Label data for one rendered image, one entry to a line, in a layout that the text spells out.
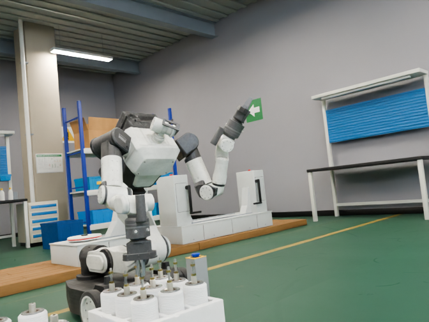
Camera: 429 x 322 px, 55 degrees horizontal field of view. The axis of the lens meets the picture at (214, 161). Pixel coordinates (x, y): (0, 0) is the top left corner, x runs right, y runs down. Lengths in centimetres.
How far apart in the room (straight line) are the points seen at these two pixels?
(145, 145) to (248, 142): 604
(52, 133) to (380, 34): 580
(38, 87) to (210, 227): 486
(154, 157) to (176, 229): 249
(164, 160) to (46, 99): 645
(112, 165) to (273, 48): 615
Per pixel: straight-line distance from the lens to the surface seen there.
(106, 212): 686
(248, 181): 534
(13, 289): 348
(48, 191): 808
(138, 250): 154
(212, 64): 874
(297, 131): 723
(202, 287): 169
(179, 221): 439
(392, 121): 633
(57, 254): 410
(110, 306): 176
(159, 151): 198
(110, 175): 181
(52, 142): 821
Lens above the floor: 62
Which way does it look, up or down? 4 degrees up
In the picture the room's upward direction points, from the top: 6 degrees counter-clockwise
